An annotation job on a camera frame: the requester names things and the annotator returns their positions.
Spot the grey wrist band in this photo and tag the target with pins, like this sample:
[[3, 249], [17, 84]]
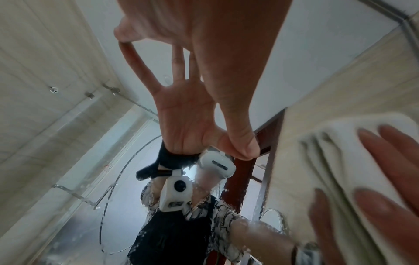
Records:
[[307, 255]]

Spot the white head camera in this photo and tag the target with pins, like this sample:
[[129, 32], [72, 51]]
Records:
[[217, 163]]

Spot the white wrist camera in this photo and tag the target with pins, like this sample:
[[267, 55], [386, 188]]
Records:
[[176, 192]]

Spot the person's right forearm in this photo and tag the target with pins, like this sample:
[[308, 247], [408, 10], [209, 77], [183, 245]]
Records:
[[262, 235]]

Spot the metal glass clip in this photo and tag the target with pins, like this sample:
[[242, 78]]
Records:
[[89, 94], [114, 89]]

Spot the white cleaning cloth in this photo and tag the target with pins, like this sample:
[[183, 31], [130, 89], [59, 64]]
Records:
[[334, 157]]

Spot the person's right hand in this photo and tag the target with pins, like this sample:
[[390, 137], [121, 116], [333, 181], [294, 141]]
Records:
[[386, 207]]

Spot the person's left hand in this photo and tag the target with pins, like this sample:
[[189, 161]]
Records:
[[209, 31]]

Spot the wall mirror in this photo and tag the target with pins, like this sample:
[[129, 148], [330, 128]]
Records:
[[304, 51]]

